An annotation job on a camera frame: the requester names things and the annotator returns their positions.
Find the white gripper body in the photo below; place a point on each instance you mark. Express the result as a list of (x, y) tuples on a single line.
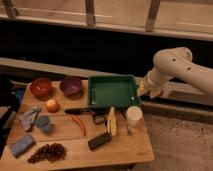
[(147, 87)]

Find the black eraser block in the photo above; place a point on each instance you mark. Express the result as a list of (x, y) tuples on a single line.
[(99, 140)]

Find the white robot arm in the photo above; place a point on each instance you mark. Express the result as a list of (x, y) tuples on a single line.
[(175, 63)]

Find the purple bowl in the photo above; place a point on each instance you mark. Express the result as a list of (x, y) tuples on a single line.
[(71, 86)]

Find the red bowl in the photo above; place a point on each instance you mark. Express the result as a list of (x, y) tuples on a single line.
[(41, 87)]

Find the green plastic tray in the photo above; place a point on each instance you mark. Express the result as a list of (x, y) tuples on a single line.
[(106, 91)]

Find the white plastic cup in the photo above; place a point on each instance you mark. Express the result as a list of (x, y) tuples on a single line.
[(134, 115)]

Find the small metal object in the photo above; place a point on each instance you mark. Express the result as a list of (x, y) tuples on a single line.
[(129, 131)]

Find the small black box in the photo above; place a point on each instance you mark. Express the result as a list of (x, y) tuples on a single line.
[(98, 119)]

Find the red chili pepper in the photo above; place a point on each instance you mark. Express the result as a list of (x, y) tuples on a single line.
[(78, 121)]

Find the wooden table board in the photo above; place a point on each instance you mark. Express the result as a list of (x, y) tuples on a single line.
[(124, 148)]

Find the bunch of dark grapes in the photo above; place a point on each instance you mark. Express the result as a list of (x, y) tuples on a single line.
[(50, 152)]

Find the grey crumpled cloth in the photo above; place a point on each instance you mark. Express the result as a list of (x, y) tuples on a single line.
[(28, 117)]

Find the blue sponge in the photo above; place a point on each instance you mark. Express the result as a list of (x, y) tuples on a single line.
[(22, 145)]

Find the black handled knife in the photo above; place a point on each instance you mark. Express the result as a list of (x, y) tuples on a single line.
[(77, 111)]

